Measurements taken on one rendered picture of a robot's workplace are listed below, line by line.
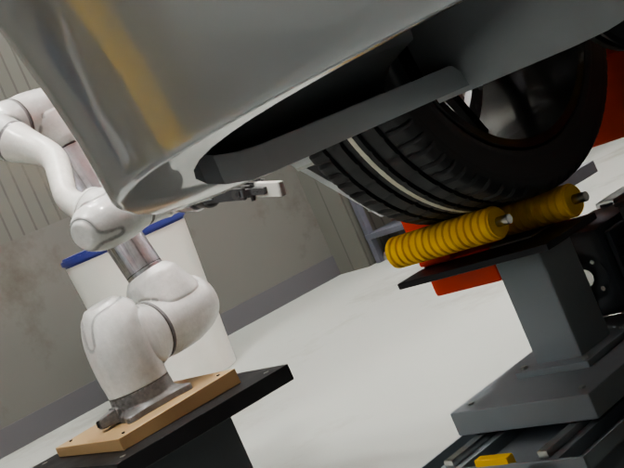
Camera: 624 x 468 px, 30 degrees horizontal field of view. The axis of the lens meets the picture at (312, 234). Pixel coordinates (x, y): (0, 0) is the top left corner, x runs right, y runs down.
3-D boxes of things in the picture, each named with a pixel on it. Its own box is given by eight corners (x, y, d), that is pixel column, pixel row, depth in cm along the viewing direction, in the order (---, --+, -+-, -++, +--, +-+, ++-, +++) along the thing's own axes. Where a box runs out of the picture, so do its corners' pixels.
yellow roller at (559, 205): (584, 217, 191) (570, 185, 190) (453, 254, 213) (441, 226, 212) (602, 206, 195) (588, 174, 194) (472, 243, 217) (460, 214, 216)
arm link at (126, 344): (94, 406, 278) (54, 323, 276) (147, 373, 291) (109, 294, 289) (135, 394, 267) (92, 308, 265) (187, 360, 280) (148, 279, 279)
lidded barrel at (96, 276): (202, 360, 564) (142, 224, 559) (271, 345, 518) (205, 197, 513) (104, 415, 528) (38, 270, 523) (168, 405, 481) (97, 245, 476)
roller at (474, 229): (506, 240, 188) (492, 208, 187) (383, 276, 210) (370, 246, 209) (526, 228, 192) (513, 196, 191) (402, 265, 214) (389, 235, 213)
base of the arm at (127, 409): (88, 434, 280) (78, 413, 279) (164, 390, 291) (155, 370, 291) (116, 432, 264) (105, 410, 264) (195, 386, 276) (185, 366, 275)
